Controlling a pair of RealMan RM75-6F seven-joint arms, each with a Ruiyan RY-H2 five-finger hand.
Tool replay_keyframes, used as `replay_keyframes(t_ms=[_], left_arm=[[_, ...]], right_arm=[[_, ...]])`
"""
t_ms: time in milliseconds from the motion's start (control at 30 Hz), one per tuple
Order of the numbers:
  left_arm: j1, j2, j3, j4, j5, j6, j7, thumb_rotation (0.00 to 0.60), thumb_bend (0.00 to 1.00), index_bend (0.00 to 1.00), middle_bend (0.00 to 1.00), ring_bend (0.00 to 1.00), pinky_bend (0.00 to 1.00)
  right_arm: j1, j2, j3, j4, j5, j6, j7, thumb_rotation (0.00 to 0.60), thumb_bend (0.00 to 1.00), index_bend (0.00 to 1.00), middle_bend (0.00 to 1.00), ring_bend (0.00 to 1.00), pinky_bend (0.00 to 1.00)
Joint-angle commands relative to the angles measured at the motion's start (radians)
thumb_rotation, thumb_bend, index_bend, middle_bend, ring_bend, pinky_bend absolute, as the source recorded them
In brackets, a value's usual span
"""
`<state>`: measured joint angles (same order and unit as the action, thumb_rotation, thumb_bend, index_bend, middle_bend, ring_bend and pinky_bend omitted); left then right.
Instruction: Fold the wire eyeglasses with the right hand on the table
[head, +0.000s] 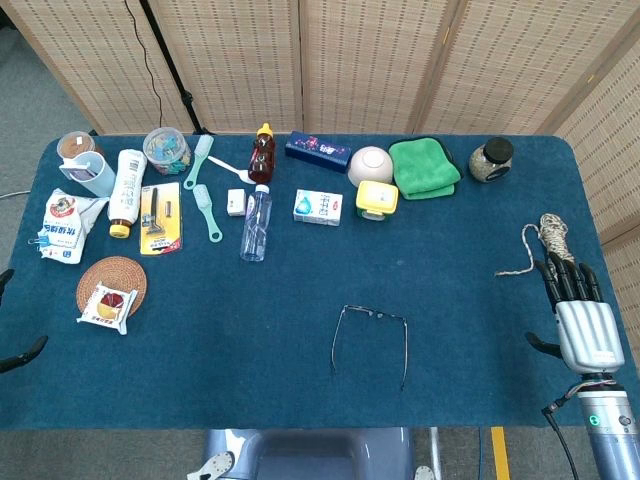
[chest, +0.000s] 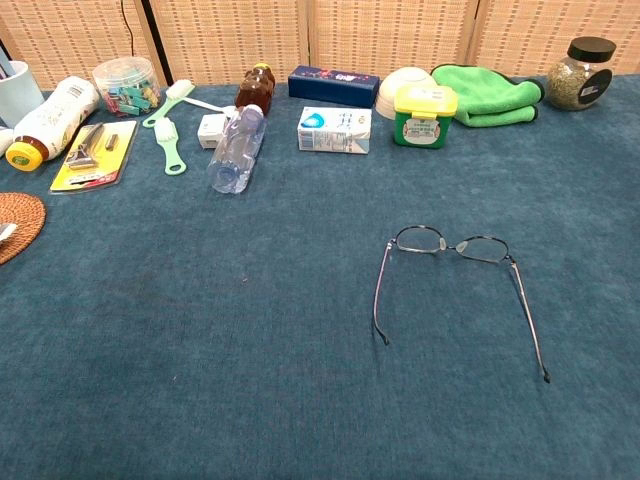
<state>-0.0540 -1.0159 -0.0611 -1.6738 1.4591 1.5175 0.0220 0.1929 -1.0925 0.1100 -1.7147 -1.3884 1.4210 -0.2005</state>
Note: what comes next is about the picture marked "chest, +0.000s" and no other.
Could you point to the clear tub of binder clips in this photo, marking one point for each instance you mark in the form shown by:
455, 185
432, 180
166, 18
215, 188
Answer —
127, 85

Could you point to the round woven coaster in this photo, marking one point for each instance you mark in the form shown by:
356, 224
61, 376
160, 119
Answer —
27, 220

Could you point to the bamboo folding screen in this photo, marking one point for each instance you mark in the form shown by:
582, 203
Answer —
240, 40

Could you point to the white blue milk carton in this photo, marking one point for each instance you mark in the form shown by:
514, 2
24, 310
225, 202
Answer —
334, 131

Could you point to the green container yellow lid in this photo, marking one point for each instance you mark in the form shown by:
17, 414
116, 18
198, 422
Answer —
424, 120

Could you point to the white bottle yellow cap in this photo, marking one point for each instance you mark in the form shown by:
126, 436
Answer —
50, 120

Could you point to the long green white brush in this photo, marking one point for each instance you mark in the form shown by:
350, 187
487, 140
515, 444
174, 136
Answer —
177, 92

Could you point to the razor on yellow card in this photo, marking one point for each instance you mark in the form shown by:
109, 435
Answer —
95, 160

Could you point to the dark blue long box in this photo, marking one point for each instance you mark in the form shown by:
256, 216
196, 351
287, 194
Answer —
332, 86

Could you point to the short green white brush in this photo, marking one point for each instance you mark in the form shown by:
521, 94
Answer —
165, 132

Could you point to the white plastic spoon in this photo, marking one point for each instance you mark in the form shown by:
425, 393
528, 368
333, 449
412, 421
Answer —
205, 105

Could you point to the blue table cloth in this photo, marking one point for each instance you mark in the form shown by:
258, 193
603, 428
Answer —
250, 350

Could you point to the upturned white bowl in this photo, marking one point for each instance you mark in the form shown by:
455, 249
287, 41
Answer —
395, 85

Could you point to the small white box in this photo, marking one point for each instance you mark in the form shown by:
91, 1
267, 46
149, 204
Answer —
209, 131

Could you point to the brown honey bottle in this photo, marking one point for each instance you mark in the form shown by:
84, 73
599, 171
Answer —
256, 90

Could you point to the thin metal-frame eyeglasses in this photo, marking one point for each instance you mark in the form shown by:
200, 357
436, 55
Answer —
442, 244

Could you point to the folded green towel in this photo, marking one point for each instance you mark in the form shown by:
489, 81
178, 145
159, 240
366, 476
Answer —
485, 92

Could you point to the light blue cup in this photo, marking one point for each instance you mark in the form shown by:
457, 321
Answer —
20, 95

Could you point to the glass jar black lid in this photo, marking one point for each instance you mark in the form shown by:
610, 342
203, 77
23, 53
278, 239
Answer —
570, 82

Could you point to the clear plastic water bottle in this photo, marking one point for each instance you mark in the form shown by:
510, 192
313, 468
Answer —
237, 150

